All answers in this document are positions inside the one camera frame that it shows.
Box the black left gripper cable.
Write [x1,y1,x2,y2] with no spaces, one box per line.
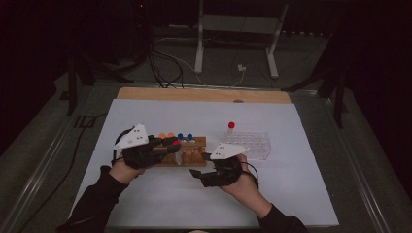
[111,129,130,167]

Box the grey metal stand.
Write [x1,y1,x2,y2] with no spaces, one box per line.
[193,0,290,80]

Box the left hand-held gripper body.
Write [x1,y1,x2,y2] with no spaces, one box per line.
[114,123,163,170]

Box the metal floor rail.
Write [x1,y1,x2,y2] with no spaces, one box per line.
[291,90,392,233]
[0,83,108,233]

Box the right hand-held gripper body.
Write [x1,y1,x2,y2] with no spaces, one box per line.
[207,143,251,188]

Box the black floor cable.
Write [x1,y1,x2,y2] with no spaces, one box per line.
[18,112,109,233]

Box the person's left hand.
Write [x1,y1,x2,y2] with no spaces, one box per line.
[108,160,145,184]

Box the white table mat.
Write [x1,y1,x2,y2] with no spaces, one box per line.
[72,98,339,227]

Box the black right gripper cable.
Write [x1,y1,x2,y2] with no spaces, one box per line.
[241,160,260,189]

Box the black cable bundle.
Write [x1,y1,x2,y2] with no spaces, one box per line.
[147,42,185,89]

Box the person's right hand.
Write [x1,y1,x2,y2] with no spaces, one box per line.
[220,154,271,218]

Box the white cable with plug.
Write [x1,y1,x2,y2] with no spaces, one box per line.
[154,37,248,88]

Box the clear acrylic test tube rack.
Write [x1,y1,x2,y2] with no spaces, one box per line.
[223,130,271,161]

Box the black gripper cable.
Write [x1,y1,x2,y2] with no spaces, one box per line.
[241,160,260,189]
[111,129,130,167]

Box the wooden test tube rack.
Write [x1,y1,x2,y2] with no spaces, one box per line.
[152,135,207,168]

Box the black tripod stand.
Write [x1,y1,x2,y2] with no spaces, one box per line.
[281,64,350,129]
[66,48,134,117]

